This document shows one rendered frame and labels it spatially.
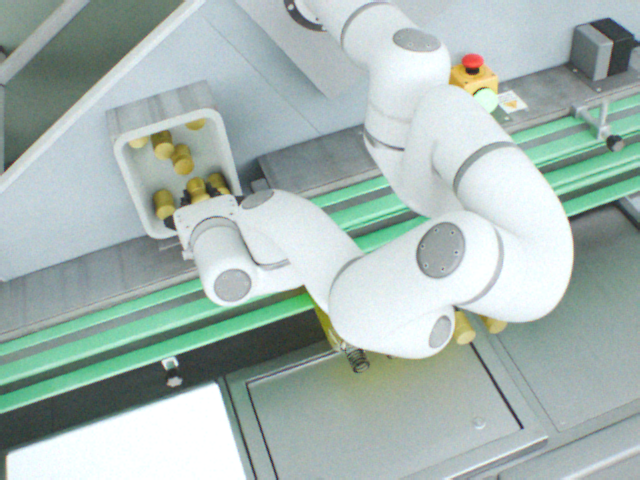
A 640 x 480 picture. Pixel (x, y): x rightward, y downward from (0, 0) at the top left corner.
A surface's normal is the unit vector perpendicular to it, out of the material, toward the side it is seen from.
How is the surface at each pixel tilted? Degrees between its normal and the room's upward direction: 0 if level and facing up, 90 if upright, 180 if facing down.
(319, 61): 3
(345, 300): 88
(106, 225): 0
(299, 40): 3
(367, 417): 90
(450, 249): 83
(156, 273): 90
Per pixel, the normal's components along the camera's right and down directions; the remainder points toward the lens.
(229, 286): 0.29, 0.44
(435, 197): -0.27, 0.66
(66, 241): 0.32, 0.65
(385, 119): -0.58, 0.54
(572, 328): -0.14, -0.70
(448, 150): -0.82, -0.13
